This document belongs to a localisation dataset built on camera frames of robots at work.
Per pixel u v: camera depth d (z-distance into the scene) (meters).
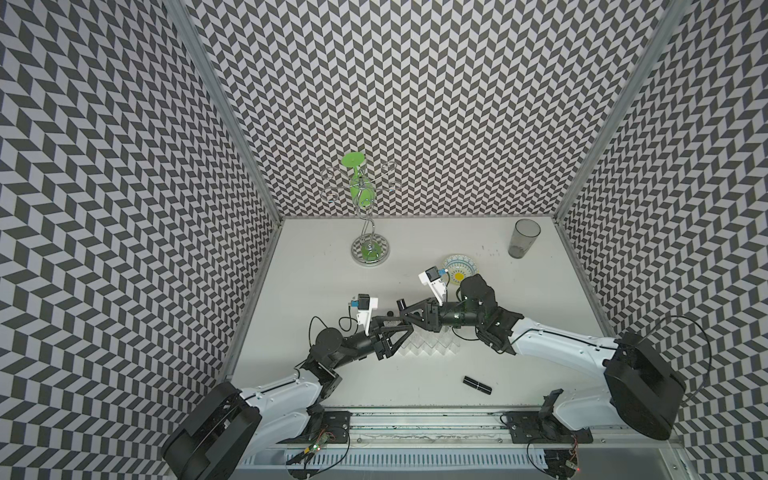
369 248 1.07
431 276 0.69
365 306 0.67
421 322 0.68
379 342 0.65
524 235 0.98
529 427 0.73
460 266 1.02
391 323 0.72
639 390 0.41
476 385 0.79
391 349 0.65
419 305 0.71
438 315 0.65
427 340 0.71
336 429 0.72
